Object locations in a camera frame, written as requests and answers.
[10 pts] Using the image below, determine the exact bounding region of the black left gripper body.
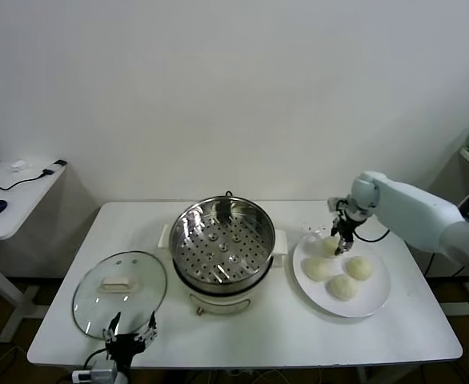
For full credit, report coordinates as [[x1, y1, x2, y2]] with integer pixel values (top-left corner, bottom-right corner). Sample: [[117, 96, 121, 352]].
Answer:
[[106, 334, 146, 367]]

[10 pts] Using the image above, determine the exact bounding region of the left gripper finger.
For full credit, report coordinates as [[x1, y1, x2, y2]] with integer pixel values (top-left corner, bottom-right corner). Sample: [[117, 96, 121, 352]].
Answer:
[[134, 310, 158, 343], [102, 311, 122, 343]]

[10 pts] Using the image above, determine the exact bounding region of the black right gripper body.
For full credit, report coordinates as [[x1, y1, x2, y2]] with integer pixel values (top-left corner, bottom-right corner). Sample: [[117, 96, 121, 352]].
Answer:
[[330, 215, 358, 243]]

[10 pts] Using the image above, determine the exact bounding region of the white steamed baozi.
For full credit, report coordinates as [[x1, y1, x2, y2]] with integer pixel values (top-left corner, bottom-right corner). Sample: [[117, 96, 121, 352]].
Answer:
[[321, 235, 343, 259], [301, 255, 331, 282], [345, 255, 375, 282], [326, 274, 359, 301]]

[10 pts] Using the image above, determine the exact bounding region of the glass lid with white handle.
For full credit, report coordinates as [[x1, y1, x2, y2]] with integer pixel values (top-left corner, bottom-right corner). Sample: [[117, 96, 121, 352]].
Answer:
[[71, 250, 168, 341]]

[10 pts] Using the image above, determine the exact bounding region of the perforated steel steamer basket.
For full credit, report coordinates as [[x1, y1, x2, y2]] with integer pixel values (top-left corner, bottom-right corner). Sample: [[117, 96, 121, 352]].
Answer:
[[169, 195, 278, 286]]

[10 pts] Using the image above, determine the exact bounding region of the white round plate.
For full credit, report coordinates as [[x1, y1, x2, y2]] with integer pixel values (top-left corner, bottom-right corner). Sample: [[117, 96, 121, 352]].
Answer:
[[291, 230, 391, 319]]

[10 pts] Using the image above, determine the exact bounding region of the white electric cooker pot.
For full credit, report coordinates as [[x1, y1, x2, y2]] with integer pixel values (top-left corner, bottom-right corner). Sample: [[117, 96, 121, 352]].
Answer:
[[157, 224, 289, 317]]

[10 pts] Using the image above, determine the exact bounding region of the white side desk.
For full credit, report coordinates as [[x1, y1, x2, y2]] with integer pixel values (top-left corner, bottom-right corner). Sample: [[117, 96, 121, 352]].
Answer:
[[0, 161, 68, 345]]

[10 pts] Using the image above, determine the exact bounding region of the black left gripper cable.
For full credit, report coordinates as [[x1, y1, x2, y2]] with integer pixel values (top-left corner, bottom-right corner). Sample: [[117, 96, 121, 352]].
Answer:
[[83, 346, 110, 369]]

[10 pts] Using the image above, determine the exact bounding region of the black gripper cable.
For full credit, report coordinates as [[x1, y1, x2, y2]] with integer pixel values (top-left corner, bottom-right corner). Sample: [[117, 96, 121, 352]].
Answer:
[[83, 346, 110, 369], [352, 227, 391, 244]]

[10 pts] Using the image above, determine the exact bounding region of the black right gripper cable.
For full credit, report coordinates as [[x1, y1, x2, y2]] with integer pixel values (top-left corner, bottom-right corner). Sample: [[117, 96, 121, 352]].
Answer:
[[352, 227, 391, 244]]

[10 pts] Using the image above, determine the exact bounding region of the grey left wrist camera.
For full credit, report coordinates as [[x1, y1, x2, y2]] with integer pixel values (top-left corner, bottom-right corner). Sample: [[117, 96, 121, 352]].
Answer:
[[72, 366, 118, 384]]

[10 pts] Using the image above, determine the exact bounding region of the black hanging power cable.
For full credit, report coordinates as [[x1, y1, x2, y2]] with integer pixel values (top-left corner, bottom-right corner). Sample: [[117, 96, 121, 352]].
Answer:
[[423, 214, 469, 279]]

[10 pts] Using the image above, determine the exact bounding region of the black desk cable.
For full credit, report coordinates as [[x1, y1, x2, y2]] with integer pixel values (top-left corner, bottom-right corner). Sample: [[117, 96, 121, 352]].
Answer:
[[0, 170, 55, 192]]

